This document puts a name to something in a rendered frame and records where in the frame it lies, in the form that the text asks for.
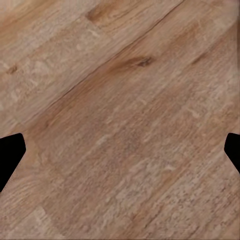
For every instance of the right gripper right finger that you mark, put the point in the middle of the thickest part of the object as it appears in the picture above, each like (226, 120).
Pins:
(232, 149)

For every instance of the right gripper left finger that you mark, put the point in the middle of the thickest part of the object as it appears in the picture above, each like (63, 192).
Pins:
(12, 150)

